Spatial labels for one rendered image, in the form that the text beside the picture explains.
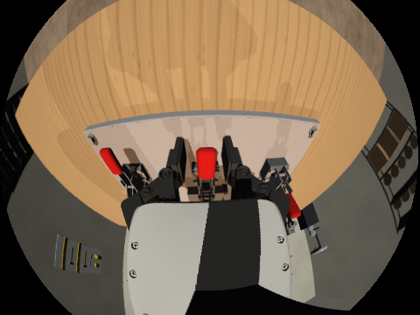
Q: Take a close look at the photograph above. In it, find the beige rectangular block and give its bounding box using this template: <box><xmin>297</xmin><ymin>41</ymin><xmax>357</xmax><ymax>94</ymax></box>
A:
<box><xmin>187</xmin><ymin>185</ymin><xmax>224</xmax><ymax>201</ymax></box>

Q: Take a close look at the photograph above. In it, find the beige flat plate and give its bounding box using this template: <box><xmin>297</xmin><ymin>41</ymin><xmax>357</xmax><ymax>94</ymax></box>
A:
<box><xmin>84</xmin><ymin>110</ymin><xmax>321</xmax><ymax>201</ymax></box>

